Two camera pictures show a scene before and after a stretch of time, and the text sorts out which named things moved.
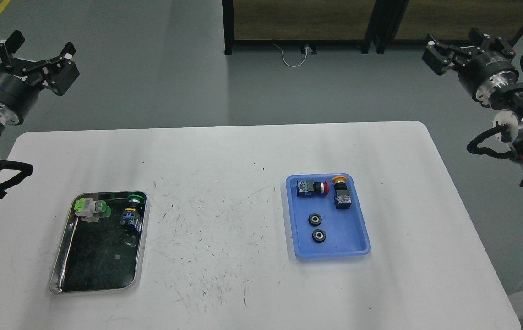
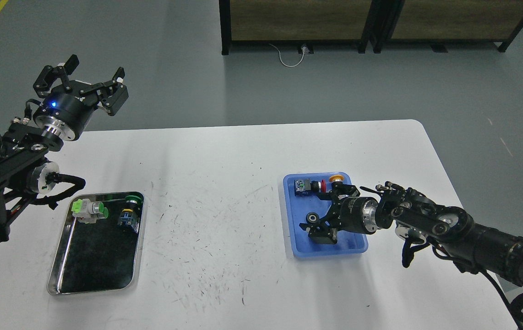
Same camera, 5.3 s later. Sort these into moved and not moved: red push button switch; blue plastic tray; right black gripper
Moved: right black gripper
Not moved: blue plastic tray; red push button switch
